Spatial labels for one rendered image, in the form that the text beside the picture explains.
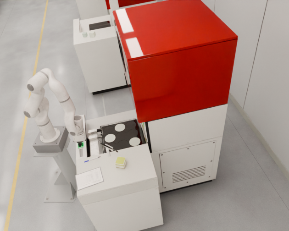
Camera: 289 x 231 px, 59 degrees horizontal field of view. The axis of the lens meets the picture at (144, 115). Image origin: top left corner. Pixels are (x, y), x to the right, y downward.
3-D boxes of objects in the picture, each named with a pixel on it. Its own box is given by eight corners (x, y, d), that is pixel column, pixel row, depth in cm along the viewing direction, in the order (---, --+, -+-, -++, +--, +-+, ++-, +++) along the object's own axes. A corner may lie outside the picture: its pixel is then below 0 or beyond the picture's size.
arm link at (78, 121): (80, 134, 210) (85, 126, 217) (80, 123, 202) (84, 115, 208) (71, 132, 211) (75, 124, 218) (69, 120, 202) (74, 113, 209)
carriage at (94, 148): (97, 131, 253) (97, 129, 251) (100, 161, 227) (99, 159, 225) (89, 133, 252) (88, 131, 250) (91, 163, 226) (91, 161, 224)
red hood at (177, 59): (193, 53, 266) (195, -6, 225) (227, 103, 209) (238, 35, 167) (123, 68, 261) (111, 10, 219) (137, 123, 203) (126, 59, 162)
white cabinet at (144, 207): (144, 154, 333) (136, 109, 276) (163, 228, 264) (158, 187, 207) (96, 166, 328) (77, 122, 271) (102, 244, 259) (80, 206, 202)
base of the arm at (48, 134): (38, 144, 239) (30, 130, 227) (42, 129, 253) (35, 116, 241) (58, 141, 239) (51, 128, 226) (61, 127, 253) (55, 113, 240)
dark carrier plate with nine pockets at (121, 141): (136, 119, 254) (136, 118, 253) (143, 145, 229) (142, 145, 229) (102, 127, 251) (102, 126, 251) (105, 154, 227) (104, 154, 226)
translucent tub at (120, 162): (127, 162, 209) (126, 156, 205) (125, 169, 204) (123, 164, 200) (119, 160, 211) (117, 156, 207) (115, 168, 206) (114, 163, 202)
